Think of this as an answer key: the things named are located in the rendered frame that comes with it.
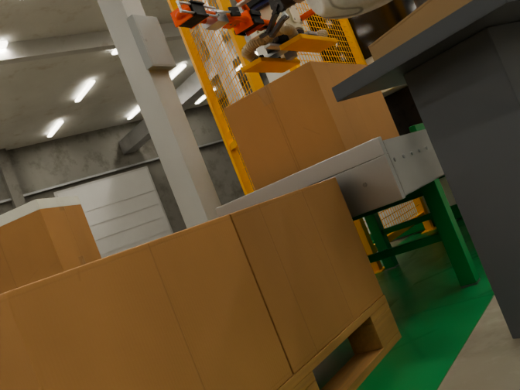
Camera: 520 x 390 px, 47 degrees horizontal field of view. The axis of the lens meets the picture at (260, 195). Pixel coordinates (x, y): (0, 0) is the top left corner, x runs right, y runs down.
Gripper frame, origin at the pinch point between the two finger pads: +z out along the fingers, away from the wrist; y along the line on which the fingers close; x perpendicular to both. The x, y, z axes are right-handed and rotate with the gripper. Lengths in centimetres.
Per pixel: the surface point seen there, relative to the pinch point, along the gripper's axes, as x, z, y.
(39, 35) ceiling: 555, 676, -384
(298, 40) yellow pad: 9.7, -11.6, 13.1
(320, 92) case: -4.6, -18.1, 36.7
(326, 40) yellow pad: 31.0, -13.6, 12.9
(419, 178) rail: 7, -34, 76
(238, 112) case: -4.5, 15.3, 29.4
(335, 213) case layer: -31, -19, 76
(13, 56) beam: 512, 708, -358
